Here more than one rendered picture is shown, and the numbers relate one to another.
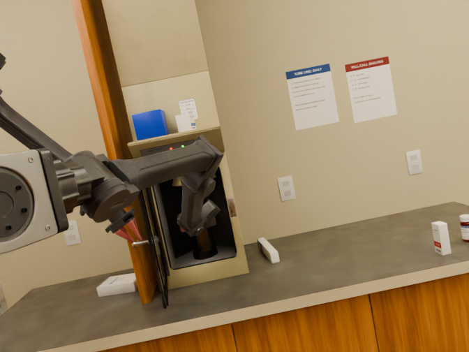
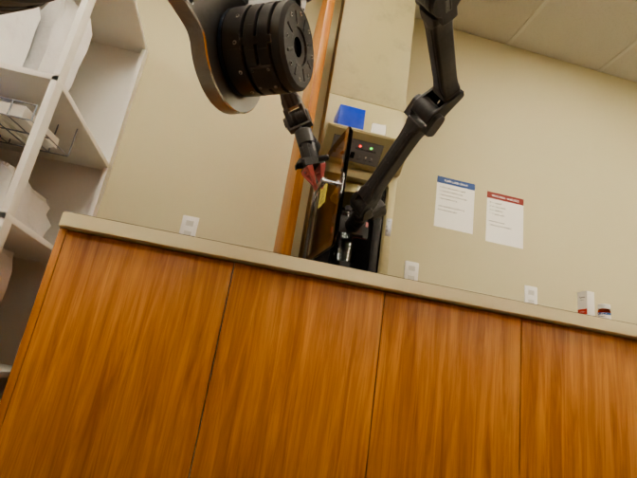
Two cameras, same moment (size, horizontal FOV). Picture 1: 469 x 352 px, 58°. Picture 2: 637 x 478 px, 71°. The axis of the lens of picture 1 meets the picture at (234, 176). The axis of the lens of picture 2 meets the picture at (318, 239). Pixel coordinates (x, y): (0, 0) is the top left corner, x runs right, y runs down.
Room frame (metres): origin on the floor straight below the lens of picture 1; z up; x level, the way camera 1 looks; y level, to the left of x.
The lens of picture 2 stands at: (0.00, 0.49, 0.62)
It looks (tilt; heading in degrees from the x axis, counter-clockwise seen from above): 17 degrees up; 352
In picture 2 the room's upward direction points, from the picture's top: 9 degrees clockwise
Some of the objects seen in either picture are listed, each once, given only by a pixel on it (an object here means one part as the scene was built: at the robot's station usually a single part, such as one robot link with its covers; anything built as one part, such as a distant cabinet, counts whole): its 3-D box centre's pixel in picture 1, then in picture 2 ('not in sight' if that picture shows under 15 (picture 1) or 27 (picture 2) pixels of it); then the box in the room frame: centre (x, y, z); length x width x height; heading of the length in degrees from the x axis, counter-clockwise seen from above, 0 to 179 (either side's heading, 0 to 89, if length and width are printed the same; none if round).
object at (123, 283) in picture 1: (121, 283); not in sight; (1.66, 0.54, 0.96); 0.16 x 0.12 x 0.04; 80
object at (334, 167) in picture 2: (152, 236); (326, 198); (1.37, 0.31, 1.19); 0.30 x 0.01 x 0.40; 8
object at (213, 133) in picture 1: (178, 147); (364, 150); (1.49, 0.18, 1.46); 0.32 x 0.11 x 0.10; 91
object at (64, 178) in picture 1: (54, 188); not in sight; (0.63, 0.27, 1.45); 0.09 x 0.08 x 0.12; 61
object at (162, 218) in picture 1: (195, 211); (342, 230); (1.67, 0.18, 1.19); 0.26 x 0.24 x 0.35; 91
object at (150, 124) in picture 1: (151, 125); (348, 123); (1.48, 0.25, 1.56); 0.10 x 0.10 x 0.09; 1
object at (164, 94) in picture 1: (189, 179); (347, 200); (1.67, 0.18, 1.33); 0.32 x 0.25 x 0.77; 91
